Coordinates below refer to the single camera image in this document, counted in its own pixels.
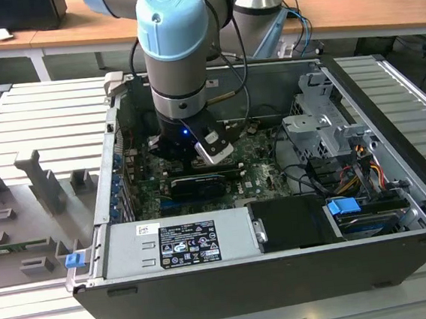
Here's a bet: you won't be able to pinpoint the black RAM slot bank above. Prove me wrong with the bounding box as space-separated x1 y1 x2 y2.
192 155 245 177

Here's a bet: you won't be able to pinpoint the blue expansion slot clips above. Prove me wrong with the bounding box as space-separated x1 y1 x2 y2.
104 152 128 225

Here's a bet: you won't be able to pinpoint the black graphics card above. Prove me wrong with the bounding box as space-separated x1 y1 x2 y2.
168 172 228 204

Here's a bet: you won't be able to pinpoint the grey case release latch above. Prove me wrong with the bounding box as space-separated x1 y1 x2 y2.
102 70 128 99

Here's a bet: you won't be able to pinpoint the green motherboard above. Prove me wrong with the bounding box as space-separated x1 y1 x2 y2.
119 116 298 221

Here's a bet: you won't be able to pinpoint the grey power supply unit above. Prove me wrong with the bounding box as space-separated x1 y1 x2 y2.
100 206 264 280

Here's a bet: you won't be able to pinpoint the silver metal drive cage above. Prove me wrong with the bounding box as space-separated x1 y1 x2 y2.
276 67 379 164

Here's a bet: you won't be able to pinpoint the black plastic shroud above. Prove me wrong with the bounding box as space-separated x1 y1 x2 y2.
246 192 343 255

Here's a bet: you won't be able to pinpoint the blue case latch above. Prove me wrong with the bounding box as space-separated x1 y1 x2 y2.
64 252 86 271

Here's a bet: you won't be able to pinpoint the black open PC case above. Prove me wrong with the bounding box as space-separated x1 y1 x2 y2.
45 41 426 319

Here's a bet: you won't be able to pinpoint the grey parts rack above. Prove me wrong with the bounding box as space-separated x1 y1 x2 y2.
0 143 110 290

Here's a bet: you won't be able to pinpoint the hard disk in blue carrier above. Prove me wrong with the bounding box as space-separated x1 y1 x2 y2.
325 191 413 242

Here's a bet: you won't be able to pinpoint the green RAM stick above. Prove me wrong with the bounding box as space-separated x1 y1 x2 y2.
0 239 50 253

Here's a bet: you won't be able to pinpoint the black box on desk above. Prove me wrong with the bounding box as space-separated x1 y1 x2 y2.
0 0 70 36

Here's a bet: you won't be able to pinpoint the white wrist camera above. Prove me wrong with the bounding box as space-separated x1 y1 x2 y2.
191 118 236 167

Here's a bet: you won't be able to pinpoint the blue cable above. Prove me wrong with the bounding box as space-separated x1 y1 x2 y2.
287 5 316 59

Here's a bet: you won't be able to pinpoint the yellow red wire bundle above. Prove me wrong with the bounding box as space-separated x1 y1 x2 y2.
334 161 385 194

